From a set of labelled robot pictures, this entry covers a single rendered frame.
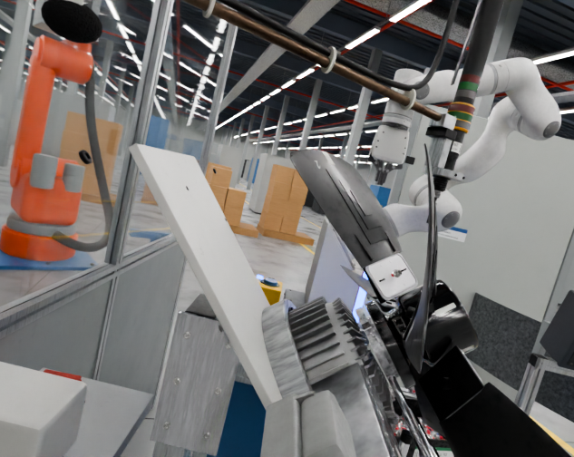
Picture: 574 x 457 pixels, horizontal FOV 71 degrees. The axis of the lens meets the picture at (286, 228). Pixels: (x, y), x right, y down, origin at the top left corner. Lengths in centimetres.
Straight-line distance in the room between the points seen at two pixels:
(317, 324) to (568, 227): 255
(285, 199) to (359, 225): 825
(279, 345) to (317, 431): 22
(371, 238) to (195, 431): 40
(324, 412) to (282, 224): 864
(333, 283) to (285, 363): 82
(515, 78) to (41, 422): 137
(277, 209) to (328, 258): 759
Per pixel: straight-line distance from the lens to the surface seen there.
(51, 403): 72
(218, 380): 61
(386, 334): 62
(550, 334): 141
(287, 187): 891
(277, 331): 60
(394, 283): 68
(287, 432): 41
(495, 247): 284
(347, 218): 68
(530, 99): 145
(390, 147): 123
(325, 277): 137
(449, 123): 74
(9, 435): 70
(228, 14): 50
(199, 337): 59
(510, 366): 267
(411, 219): 144
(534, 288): 301
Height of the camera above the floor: 137
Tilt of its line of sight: 7 degrees down
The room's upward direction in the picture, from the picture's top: 14 degrees clockwise
